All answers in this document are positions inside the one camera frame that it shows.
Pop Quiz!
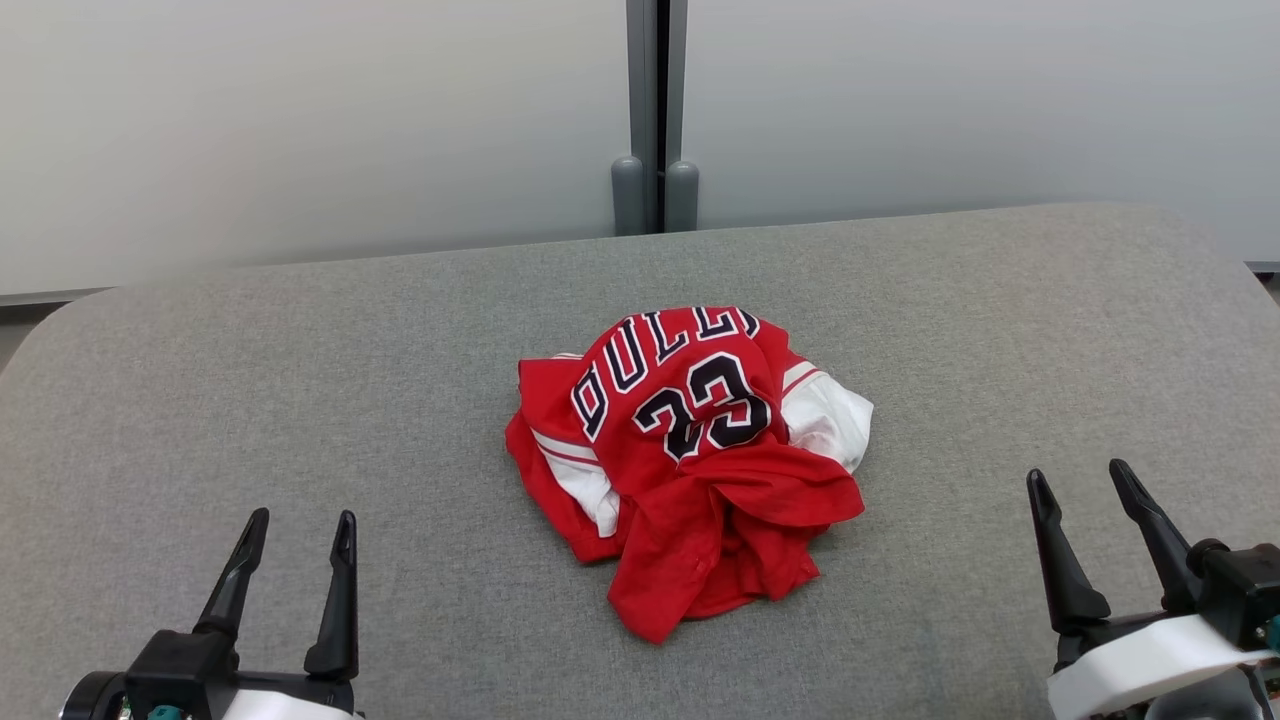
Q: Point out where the grey rounded partition post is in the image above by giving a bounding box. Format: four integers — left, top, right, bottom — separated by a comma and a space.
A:
611, 155, 647, 237
665, 160, 701, 234

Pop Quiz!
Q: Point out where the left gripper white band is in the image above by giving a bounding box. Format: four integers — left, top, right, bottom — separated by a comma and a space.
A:
60, 508, 366, 720

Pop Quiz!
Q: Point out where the grey vertical partition frame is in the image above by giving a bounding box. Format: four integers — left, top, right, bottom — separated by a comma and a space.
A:
626, 0, 690, 236

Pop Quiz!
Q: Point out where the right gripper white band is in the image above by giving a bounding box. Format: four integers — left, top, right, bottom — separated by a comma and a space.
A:
1027, 459, 1279, 720

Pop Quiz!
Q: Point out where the red Bulls 23 jersey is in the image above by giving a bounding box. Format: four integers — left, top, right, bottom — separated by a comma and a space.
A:
505, 305, 874, 566

